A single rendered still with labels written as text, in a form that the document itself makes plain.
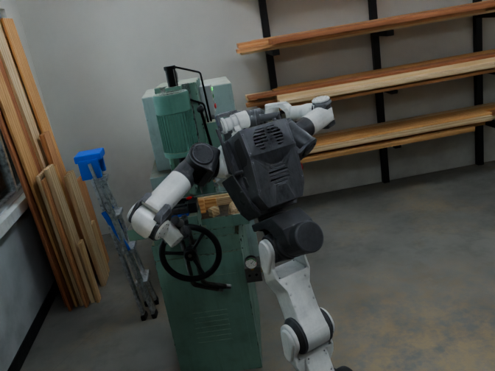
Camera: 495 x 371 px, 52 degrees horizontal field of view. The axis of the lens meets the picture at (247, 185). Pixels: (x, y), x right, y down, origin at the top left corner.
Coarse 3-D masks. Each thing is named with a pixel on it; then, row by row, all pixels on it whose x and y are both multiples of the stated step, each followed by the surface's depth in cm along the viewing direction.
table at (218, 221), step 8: (224, 208) 256; (208, 216) 248; (216, 216) 247; (224, 216) 246; (232, 216) 246; (240, 216) 246; (208, 224) 247; (216, 224) 247; (224, 224) 247; (232, 224) 247; (240, 224) 247; (128, 232) 248; (136, 240) 250; (184, 240) 240
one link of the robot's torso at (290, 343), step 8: (328, 312) 196; (288, 328) 189; (288, 336) 189; (296, 336) 187; (288, 344) 191; (296, 344) 187; (328, 344) 199; (288, 352) 192; (296, 352) 189; (312, 352) 196; (320, 352) 196; (328, 352) 199; (288, 360) 195; (296, 360) 192; (304, 360) 193; (312, 360) 194; (320, 360) 196; (328, 360) 197; (296, 368) 198; (304, 368) 195; (312, 368) 194; (320, 368) 195; (328, 368) 196
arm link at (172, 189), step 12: (168, 180) 176; (180, 180) 176; (156, 192) 173; (168, 192) 173; (180, 192) 176; (144, 204) 172; (156, 204) 170; (168, 204) 172; (156, 216) 169; (168, 216) 171
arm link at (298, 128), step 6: (300, 120) 207; (306, 120) 207; (294, 126) 202; (300, 126) 204; (306, 126) 205; (312, 126) 207; (294, 132) 201; (300, 132) 201; (306, 132) 202; (312, 132) 209; (294, 138) 201; (300, 138) 200; (306, 138) 200; (300, 144) 200
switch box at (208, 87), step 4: (204, 84) 278; (208, 84) 275; (200, 88) 270; (208, 88) 270; (200, 92) 270; (208, 92) 270; (212, 92) 278; (200, 96) 271; (204, 96) 271; (208, 96) 271; (212, 96) 274; (204, 100) 272; (208, 100) 272; (212, 100) 272; (208, 104) 272; (212, 104) 272; (212, 108) 273; (204, 112) 274; (212, 112) 274
